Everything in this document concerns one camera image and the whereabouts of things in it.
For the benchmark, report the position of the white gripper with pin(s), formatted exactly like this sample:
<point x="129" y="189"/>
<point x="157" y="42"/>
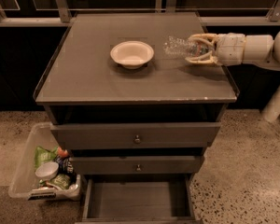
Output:
<point x="230" y="49"/>

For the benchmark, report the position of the clear plastic water bottle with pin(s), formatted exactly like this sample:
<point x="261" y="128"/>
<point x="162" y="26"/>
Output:
<point x="180" y="47"/>

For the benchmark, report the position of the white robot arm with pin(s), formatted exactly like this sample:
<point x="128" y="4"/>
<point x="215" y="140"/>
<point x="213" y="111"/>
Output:
<point x="261" y="50"/>

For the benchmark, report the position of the white bowl on counter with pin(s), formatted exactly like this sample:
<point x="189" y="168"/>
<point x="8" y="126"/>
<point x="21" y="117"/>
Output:
<point x="132" y="54"/>

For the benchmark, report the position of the grey drawer cabinet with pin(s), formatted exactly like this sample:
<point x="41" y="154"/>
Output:
<point x="83" y="85"/>

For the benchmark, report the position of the grey top drawer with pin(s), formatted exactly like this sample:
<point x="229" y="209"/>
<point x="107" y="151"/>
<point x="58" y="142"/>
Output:
<point x="135" y="135"/>

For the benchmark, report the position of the grey drawer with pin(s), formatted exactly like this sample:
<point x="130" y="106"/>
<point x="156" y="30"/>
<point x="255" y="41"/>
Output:
<point x="135" y="135"/>
<point x="137" y="165"/>
<point x="138" y="199"/>

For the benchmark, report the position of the grey bottom drawer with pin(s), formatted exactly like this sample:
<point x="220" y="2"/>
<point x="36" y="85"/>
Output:
<point x="138" y="199"/>

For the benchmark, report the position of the grey middle drawer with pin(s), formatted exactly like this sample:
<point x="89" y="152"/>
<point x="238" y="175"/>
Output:
<point x="137" y="165"/>

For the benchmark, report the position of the orange capped item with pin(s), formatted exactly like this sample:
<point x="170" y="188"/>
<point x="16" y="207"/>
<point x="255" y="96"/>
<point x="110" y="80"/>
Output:
<point x="62" y="153"/>

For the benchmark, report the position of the dark blue snack bag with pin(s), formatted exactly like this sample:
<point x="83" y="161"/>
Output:
<point x="66" y="167"/>

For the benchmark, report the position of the green packet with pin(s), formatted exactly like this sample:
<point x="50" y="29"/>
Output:
<point x="60" y="182"/>

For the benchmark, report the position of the green snack bag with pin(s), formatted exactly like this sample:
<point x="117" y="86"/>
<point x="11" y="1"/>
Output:
<point x="43" y="155"/>

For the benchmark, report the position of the small white bowl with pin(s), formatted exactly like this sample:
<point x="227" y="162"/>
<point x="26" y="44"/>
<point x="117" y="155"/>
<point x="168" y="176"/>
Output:
<point x="47" y="170"/>

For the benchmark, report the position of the clear plastic bin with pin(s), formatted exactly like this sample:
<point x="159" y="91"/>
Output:
<point x="25" y="184"/>

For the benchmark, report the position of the metal railing frame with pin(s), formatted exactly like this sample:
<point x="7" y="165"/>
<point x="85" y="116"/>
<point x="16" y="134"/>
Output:
<point x="210" y="12"/>

